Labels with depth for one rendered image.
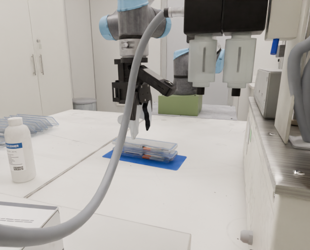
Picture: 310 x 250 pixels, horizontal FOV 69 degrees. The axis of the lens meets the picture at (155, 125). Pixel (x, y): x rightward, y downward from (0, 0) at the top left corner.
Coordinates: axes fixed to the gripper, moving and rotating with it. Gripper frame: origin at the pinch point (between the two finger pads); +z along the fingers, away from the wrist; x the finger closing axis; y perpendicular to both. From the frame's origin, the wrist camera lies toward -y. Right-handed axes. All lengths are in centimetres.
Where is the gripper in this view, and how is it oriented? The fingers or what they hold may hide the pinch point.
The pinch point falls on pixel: (142, 131)
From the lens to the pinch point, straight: 64.0
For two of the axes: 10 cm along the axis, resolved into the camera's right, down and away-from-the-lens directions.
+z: 0.1, 9.7, 2.6
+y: -9.2, -1.0, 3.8
